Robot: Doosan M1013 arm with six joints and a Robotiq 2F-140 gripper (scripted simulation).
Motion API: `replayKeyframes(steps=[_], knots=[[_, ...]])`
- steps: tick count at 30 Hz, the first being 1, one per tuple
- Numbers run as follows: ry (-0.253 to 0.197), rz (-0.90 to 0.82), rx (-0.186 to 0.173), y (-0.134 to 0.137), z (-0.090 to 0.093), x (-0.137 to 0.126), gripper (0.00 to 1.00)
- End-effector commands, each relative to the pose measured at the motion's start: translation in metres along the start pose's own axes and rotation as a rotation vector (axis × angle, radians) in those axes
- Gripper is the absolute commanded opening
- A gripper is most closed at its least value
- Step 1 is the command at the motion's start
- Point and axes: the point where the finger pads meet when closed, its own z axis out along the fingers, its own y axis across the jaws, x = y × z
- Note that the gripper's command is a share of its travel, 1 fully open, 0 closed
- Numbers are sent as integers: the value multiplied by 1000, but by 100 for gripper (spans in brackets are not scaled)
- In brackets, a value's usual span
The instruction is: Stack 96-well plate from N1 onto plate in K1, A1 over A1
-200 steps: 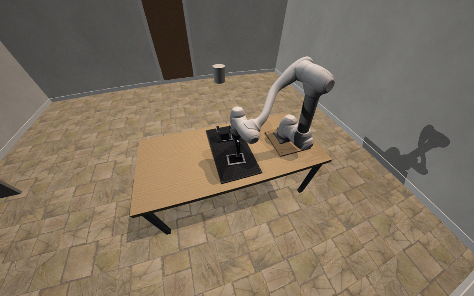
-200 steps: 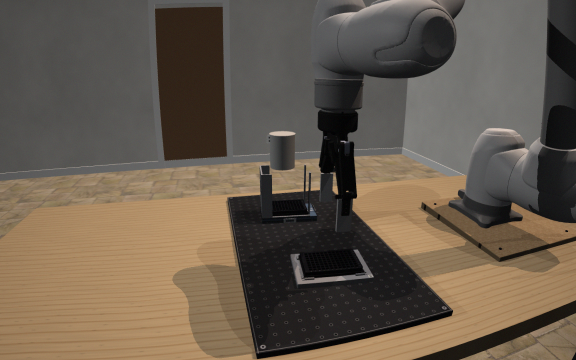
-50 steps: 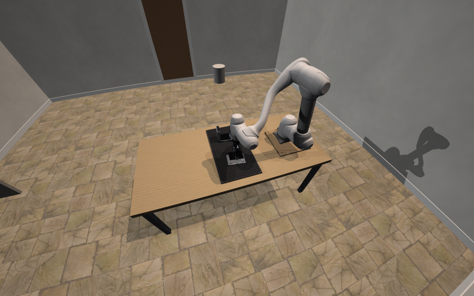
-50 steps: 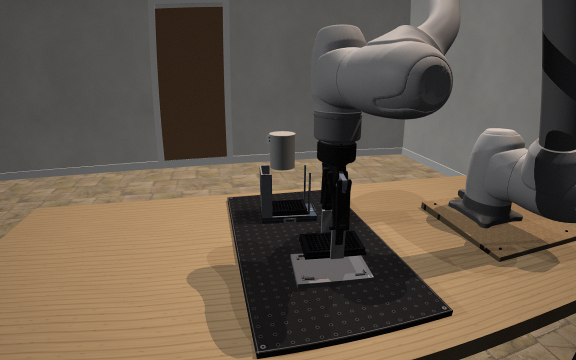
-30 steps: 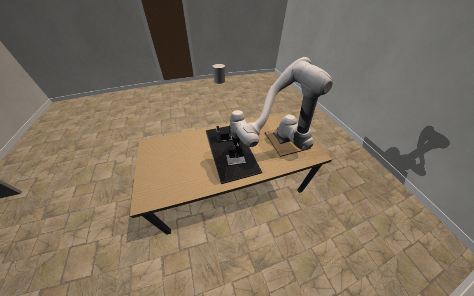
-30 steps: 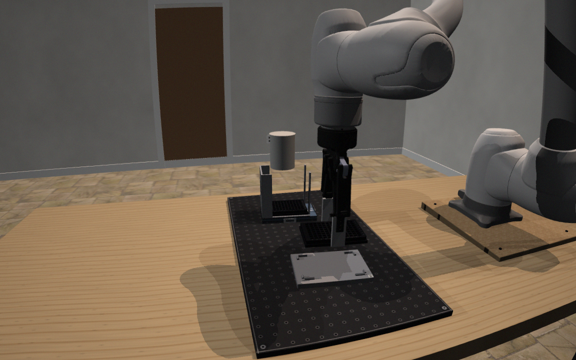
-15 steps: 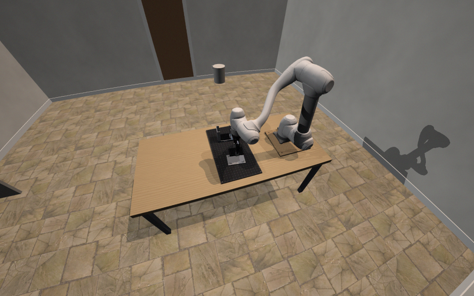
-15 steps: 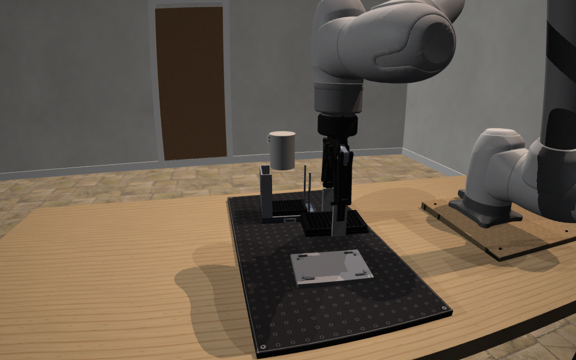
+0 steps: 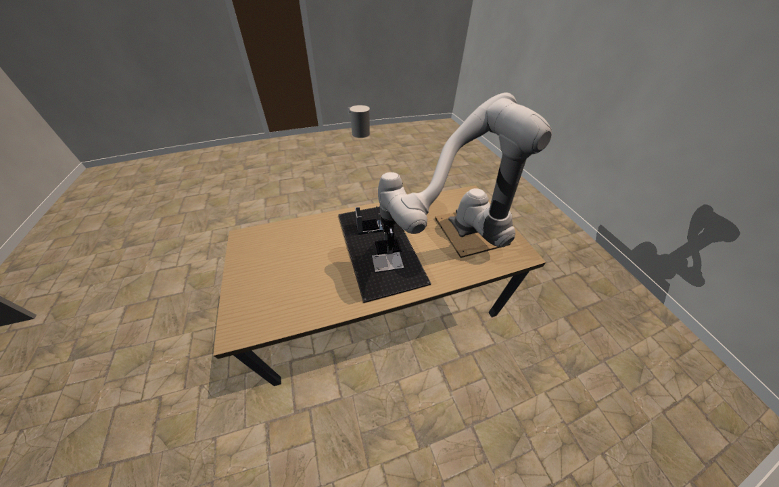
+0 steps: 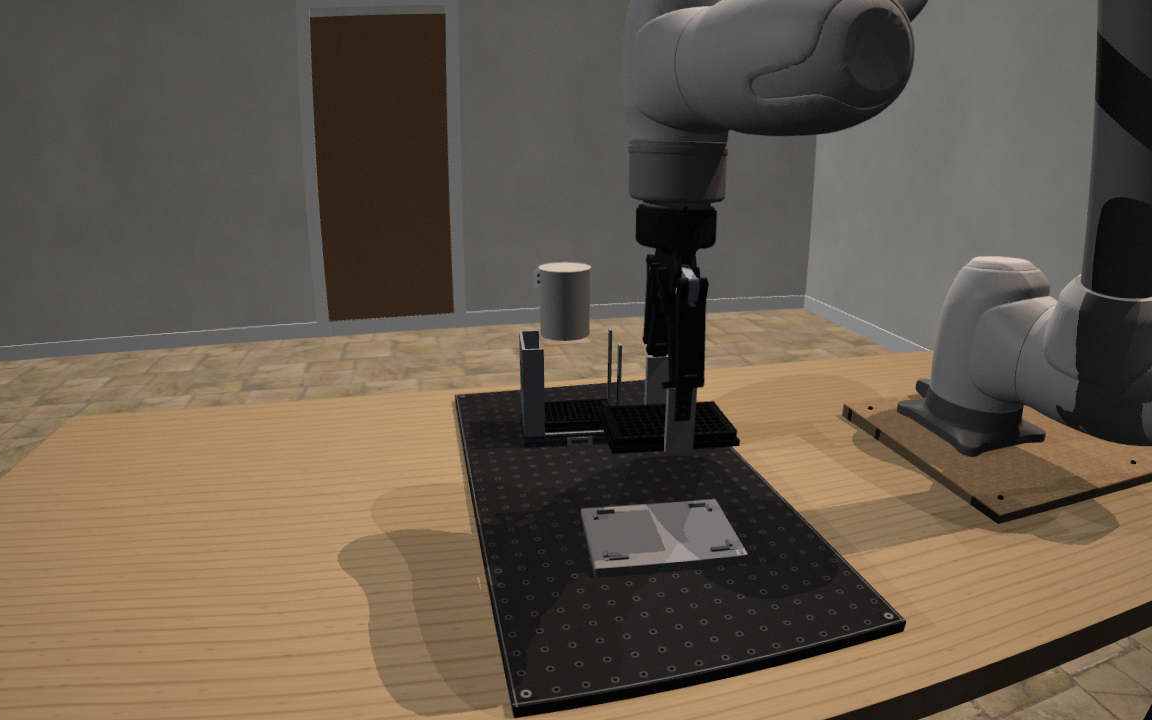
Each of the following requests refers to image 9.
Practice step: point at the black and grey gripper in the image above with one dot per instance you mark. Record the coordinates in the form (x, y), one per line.
(388, 226)

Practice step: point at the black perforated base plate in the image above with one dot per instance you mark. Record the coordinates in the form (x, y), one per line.
(374, 286)

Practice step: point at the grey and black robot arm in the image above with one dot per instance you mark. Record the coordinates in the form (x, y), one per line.
(522, 132)

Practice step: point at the black well plate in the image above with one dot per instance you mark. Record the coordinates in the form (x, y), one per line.
(382, 248)
(369, 225)

